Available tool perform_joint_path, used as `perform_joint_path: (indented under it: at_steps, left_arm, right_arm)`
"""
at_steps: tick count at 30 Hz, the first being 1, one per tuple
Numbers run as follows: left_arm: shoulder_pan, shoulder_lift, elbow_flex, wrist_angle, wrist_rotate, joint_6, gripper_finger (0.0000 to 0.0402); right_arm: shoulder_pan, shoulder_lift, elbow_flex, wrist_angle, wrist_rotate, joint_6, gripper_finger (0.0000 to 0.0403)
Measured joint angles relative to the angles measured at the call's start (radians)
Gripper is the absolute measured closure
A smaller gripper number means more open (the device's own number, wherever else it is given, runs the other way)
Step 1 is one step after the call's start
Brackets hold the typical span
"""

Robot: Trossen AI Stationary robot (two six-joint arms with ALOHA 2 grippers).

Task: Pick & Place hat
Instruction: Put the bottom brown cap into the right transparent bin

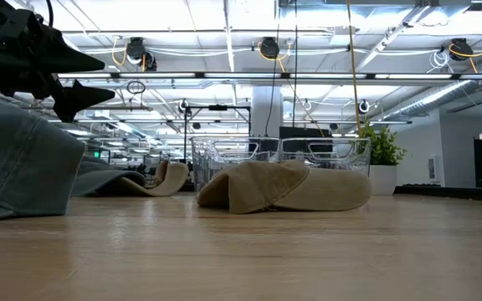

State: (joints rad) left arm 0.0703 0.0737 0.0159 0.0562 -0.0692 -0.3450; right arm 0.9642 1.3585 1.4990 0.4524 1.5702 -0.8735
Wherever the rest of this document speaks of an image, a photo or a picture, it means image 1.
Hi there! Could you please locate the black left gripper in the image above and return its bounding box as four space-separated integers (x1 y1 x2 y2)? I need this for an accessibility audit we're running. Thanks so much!
0 0 116 124

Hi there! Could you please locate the grey denim baseball cap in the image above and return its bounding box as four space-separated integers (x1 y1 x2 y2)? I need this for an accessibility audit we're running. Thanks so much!
71 154 146 197
0 98 86 225

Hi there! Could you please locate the beige baseball cap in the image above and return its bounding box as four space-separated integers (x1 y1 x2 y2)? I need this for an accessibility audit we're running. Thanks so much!
119 161 190 197
197 158 372 215

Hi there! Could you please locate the long ceiling light bar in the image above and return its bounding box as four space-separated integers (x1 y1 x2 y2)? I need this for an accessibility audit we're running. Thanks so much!
56 71 482 82

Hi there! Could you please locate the clear plastic bin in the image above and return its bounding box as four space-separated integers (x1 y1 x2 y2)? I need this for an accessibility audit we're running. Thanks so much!
191 136 282 193
280 137 372 177

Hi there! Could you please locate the white building column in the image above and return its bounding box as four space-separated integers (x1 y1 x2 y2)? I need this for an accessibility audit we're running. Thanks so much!
251 85 284 138

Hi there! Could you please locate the black computer monitor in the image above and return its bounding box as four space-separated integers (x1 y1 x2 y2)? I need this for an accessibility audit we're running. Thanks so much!
279 126 334 154

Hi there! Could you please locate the green artificial plant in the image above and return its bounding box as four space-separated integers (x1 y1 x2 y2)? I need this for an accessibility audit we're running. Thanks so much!
356 123 408 167

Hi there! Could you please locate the white plant pot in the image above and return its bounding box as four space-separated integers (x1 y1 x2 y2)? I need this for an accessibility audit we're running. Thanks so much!
368 164 398 196

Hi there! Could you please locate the black ceiling cable reel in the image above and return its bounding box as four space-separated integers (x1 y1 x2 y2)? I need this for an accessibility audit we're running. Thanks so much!
448 37 475 63
124 36 158 72
259 36 282 60

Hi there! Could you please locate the black power cable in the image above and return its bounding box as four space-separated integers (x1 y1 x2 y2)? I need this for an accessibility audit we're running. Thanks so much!
264 23 282 137
292 0 300 129

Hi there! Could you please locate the yellow hanging cable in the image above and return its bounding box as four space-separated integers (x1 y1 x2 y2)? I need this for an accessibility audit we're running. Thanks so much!
345 0 362 135

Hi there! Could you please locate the silver air duct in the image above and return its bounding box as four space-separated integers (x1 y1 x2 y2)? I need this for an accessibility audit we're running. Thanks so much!
381 52 482 123

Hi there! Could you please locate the white wall box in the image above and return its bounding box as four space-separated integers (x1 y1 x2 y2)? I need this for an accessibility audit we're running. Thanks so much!
428 155 440 181

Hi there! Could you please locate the black aluminium frame rail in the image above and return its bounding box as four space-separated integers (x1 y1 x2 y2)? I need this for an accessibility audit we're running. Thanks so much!
393 185 482 202

